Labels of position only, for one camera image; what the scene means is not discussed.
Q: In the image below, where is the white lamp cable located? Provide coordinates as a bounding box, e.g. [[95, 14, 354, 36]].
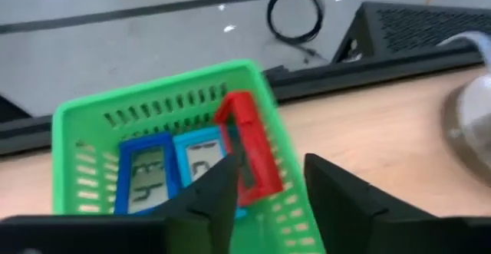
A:
[[436, 30, 491, 71]]

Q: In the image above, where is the black aluminium table frame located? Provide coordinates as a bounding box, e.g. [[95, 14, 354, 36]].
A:
[[0, 50, 485, 156]]

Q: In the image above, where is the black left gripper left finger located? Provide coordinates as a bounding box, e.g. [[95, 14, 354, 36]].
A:
[[0, 153, 239, 254]]

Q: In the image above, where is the red digital clock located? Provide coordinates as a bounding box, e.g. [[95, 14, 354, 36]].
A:
[[213, 91, 285, 208]]

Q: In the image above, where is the white bulb lamp metal base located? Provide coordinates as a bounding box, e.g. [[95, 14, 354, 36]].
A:
[[440, 73, 491, 189]]

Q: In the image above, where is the cyan digital clock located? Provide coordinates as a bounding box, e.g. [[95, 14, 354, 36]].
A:
[[172, 126, 249, 219]]

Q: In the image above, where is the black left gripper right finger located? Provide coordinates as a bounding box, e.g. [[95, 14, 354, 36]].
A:
[[304, 153, 491, 254]]

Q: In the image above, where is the green plastic basket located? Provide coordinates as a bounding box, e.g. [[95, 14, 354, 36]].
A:
[[51, 58, 327, 254]]

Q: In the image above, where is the blue digital clock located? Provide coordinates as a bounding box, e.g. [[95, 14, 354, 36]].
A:
[[114, 133, 181, 216]]

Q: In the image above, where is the black perforated metal stand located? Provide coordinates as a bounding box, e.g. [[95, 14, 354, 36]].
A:
[[331, 1, 491, 65]]

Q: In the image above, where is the coiled black floor cable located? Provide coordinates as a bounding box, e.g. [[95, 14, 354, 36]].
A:
[[266, 0, 325, 61]]

